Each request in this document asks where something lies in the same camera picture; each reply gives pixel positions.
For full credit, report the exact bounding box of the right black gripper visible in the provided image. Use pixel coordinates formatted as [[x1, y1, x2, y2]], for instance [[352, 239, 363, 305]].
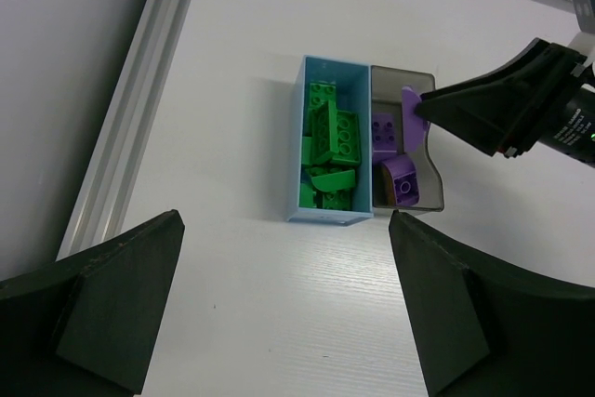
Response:
[[416, 38, 594, 167]]

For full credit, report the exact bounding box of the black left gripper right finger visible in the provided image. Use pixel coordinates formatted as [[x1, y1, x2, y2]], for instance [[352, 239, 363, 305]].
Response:
[[389, 212, 594, 396]]

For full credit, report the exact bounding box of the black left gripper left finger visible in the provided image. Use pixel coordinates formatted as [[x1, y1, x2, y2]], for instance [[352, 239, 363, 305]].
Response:
[[1, 210, 185, 395]]

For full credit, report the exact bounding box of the green lego plate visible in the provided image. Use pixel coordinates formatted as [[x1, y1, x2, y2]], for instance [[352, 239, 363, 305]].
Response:
[[311, 102, 362, 167]]

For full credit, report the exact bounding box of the green rounded lego piece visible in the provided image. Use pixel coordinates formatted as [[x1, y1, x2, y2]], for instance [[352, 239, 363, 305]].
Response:
[[309, 167, 356, 192]]

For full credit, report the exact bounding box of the green square lego brick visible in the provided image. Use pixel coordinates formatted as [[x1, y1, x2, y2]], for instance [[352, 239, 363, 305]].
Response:
[[306, 82, 337, 126]]

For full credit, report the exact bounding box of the multicolour lego tower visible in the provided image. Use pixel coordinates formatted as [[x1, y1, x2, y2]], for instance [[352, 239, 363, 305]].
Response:
[[401, 86, 429, 152]]

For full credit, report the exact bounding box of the purple rounded lego brick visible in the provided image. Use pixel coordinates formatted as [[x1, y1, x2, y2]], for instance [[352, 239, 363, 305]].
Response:
[[372, 112, 399, 156]]

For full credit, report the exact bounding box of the dark smoky plastic bin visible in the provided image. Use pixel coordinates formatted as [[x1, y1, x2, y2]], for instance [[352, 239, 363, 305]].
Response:
[[371, 66, 444, 215]]

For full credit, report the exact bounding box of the blue plastic bin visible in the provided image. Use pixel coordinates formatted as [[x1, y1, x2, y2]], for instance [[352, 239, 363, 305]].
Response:
[[287, 56, 373, 226]]

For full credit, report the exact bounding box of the aluminium frame rail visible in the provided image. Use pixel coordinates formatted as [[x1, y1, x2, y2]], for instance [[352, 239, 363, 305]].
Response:
[[58, 0, 575, 258]]

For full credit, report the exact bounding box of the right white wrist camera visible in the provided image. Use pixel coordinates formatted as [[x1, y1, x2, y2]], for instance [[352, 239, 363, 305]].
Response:
[[568, 0, 595, 66]]

